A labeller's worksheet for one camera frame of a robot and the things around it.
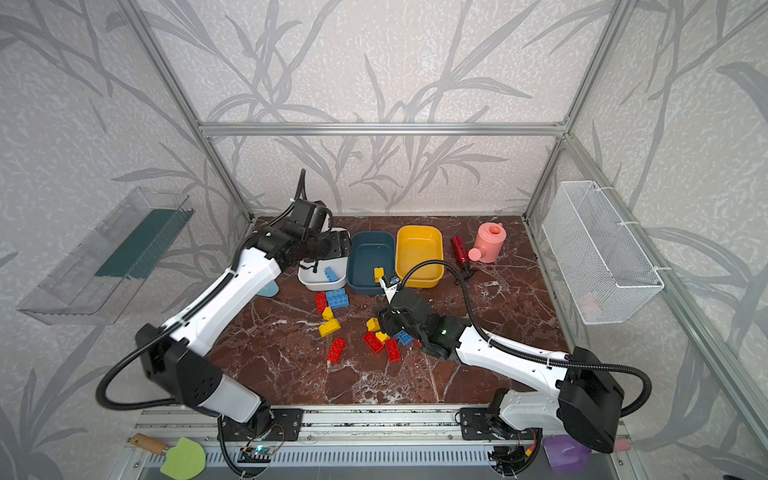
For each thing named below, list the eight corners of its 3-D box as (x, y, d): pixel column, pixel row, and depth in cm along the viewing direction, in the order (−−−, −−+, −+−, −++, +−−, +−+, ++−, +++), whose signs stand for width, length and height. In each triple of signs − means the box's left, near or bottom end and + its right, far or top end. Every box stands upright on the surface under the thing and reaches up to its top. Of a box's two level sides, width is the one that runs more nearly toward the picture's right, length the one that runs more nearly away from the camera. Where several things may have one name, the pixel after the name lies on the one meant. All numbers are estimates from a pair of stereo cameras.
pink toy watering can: (463, 272, 106) (468, 252, 97) (475, 239, 116) (482, 218, 107) (489, 282, 103) (497, 262, 94) (499, 247, 113) (508, 226, 104)
